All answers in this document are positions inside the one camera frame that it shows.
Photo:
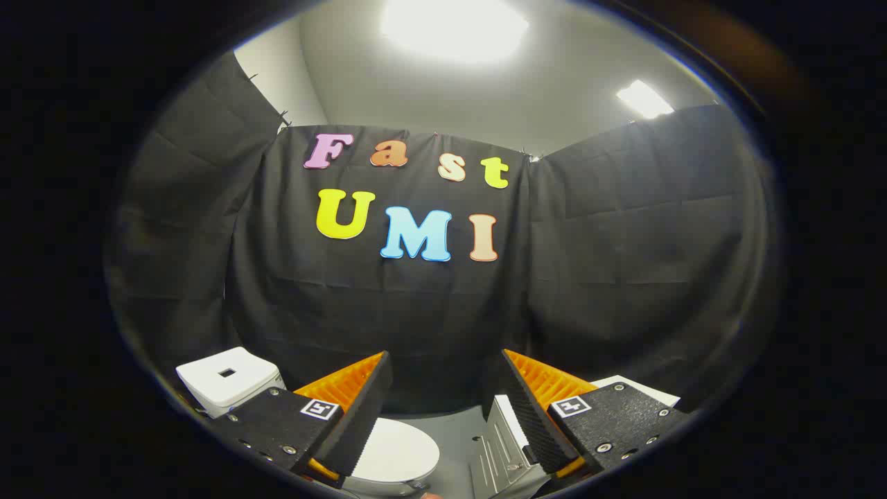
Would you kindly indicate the black backdrop cloth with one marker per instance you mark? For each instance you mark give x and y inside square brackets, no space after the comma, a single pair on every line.
[416,312]

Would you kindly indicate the white toilet lid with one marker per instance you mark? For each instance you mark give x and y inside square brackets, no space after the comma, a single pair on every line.
[402,450]

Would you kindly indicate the grey drawer cabinet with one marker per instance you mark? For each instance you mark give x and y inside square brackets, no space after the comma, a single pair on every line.
[495,450]

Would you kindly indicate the large ceiling light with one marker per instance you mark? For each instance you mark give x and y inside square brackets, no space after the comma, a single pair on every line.
[454,28]

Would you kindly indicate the small ceiling light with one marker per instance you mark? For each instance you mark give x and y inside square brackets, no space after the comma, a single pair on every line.
[644,99]

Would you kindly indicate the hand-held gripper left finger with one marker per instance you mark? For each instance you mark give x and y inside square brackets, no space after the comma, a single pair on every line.
[360,416]

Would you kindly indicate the white toilet with tank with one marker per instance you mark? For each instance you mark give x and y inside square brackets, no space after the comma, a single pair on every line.
[225,378]

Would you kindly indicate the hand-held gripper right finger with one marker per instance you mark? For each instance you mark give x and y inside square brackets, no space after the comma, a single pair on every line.
[530,423]

